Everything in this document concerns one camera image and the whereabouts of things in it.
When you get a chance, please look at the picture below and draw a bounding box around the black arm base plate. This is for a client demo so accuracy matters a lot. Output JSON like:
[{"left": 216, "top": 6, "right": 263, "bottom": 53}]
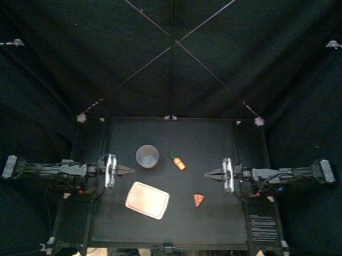
[
  {"left": 242, "top": 195, "right": 291, "bottom": 256},
  {"left": 45, "top": 191, "right": 96, "bottom": 256}
]

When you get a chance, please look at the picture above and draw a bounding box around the grey bowl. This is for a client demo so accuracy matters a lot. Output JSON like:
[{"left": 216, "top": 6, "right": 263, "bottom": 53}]
[{"left": 135, "top": 144, "right": 160, "bottom": 170}]

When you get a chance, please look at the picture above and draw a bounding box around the white text label sticker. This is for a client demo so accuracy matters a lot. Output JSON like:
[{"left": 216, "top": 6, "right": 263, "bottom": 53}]
[{"left": 249, "top": 214, "right": 279, "bottom": 245}]

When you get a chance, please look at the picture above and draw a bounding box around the toy pizza slice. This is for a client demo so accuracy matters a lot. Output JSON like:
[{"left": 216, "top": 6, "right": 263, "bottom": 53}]
[{"left": 192, "top": 193, "right": 206, "bottom": 208}]

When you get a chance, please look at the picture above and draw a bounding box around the orange toy carrot green top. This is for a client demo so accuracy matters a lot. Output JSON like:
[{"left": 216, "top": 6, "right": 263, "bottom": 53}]
[{"left": 167, "top": 151, "right": 187, "bottom": 172}]

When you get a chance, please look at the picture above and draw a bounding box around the thin diagonal brace wire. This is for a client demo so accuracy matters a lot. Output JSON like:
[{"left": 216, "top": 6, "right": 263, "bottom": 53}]
[
  {"left": 82, "top": 0, "right": 238, "bottom": 115},
  {"left": 124, "top": 0, "right": 259, "bottom": 120}
]

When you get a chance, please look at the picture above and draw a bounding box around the white rectangular tray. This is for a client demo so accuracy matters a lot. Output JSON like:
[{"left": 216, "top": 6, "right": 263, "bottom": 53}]
[{"left": 124, "top": 181, "right": 171, "bottom": 221}]

